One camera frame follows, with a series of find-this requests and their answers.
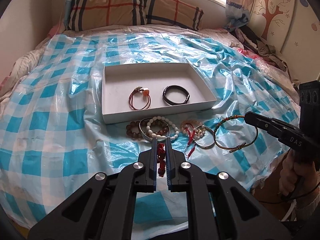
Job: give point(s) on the plaid pillow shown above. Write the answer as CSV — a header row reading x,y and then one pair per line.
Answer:
x,y
170,10
100,7

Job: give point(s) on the wardrobe with tree decal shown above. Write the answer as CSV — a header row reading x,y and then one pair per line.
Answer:
x,y
275,10

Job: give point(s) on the white shallow box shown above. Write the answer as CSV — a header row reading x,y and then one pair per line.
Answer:
x,y
150,80

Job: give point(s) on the pink plastic bag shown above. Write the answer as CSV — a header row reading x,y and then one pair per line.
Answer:
x,y
247,53

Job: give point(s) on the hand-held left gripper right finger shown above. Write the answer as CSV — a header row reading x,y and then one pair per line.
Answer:
x,y
169,160

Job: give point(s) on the pile of clothes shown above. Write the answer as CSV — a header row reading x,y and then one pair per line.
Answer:
x,y
262,50

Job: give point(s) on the blue checkered plastic sheet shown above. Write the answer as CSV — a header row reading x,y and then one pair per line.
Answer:
x,y
62,105

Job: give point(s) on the person's right hand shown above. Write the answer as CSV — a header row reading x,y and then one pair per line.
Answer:
x,y
287,177

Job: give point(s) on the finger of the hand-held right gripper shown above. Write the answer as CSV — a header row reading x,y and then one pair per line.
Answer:
x,y
262,125

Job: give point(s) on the wide patterned silver bangle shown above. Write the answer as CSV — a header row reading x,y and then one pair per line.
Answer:
x,y
145,136

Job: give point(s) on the person's right forearm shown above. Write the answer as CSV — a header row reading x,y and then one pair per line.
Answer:
x,y
307,207

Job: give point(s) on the thin silver bangle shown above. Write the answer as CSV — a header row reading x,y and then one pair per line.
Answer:
x,y
205,146

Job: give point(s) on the pink cloth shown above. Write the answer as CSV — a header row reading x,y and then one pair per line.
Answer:
x,y
56,28

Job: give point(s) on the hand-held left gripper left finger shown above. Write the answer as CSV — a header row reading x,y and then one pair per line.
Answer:
x,y
155,155

